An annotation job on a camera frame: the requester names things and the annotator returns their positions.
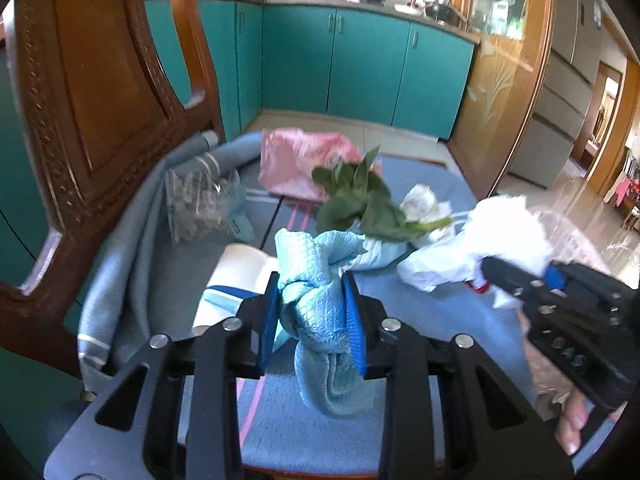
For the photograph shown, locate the white plastic bag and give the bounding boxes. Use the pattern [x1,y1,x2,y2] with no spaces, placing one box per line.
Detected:
[397,195,552,292]

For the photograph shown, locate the light blue knotted cloth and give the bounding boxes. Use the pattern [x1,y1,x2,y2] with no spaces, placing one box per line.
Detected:
[274,229,408,418]

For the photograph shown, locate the white blue paper package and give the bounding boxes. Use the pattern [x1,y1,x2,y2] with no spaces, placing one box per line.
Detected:
[192,244,279,335]

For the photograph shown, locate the pink plastic packaging bag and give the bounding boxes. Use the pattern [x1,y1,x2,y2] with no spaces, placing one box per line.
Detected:
[258,128,364,203]

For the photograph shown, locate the dark pan on counter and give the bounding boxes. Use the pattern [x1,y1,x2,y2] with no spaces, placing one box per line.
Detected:
[424,0,468,27]

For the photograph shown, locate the blue-grey striped seat cloth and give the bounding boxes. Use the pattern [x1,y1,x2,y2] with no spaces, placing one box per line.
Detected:
[77,133,534,477]

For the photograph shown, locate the pink mesh trash basket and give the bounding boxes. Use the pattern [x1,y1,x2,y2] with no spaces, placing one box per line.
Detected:
[518,207,608,413]

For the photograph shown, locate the wooden glass sliding door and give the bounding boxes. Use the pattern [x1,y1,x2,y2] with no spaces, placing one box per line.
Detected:
[448,0,554,198]

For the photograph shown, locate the brown wooden chair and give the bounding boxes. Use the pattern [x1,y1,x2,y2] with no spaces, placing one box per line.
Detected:
[1,0,224,377]

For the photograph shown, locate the person's right hand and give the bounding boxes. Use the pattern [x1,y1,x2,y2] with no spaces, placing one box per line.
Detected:
[554,388,593,456]

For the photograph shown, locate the silver refrigerator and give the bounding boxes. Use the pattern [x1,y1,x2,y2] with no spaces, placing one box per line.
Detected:
[509,0,602,188]

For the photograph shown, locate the clear crinkled plastic bag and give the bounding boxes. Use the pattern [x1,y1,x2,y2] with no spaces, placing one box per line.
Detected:
[165,169,255,245]

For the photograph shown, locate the green leafy vegetable scraps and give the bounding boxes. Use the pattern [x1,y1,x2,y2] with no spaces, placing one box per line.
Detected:
[311,148,452,243]

